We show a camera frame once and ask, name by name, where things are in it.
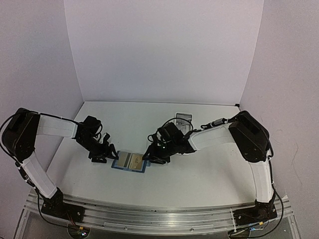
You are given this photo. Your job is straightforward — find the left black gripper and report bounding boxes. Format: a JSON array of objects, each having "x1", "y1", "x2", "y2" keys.
[{"x1": 76, "y1": 135, "x2": 118, "y2": 163}]

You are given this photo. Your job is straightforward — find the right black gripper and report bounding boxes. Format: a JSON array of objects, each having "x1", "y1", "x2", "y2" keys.
[{"x1": 143, "y1": 139, "x2": 177, "y2": 164}]

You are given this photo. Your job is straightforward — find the silver cards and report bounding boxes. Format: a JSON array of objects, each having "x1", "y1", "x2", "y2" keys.
[{"x1": 130, "y1": 153, "x2": 143, "y2": 170}]

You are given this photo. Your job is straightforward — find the blue card holder wallet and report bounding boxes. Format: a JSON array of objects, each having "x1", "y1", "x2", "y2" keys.
[{"x1": 111, "y1": 151, "x2": 151, "y2": 173}]

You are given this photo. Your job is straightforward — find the gold credit card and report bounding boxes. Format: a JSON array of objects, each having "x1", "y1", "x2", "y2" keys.
[{"x1": 117, "y1": 151, "x2": 132, "y2": 168}]

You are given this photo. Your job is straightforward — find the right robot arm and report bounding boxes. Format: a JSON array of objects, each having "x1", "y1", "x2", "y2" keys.
[{"x1": 143, "y1": 111, "x2": 277, "y2": 225}]

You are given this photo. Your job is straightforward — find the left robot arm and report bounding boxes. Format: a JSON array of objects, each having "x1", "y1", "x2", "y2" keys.
[{"x1": 0, "y1": 108, "x2": 119, "y2": 223}]

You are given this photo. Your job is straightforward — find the white plastic tray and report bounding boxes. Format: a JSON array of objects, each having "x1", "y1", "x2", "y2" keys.
[{"x1": 175, "y1": 112, "x2": 193, "y2": 134}]

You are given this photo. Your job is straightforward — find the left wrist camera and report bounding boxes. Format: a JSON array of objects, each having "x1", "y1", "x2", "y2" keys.
[{"x1": 100, "y1": 132, "x2": 111, "y2": 143}]

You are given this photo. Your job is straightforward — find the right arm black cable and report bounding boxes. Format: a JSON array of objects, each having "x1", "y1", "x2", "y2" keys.
[{"x1": 147, "y1": 118, "x2": 194, "y2": 142}]

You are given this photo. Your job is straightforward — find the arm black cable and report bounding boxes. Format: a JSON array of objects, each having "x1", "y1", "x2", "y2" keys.
[
  {"x1": 0, "y1": 113, "x2": 18, "y2": 160},
  {"x1": 147, "y1": 118, "x2": 194, "y2": 142}
]

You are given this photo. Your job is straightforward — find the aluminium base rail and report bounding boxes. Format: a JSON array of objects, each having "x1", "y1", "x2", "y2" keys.
[{"x1": 14, "y1": 190, "x2": 300, "y2": 239}]

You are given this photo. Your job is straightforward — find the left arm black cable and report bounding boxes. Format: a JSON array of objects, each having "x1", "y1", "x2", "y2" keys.
[{"x1": 0, "y1": 113, "x2": 18, "y2": 160}]

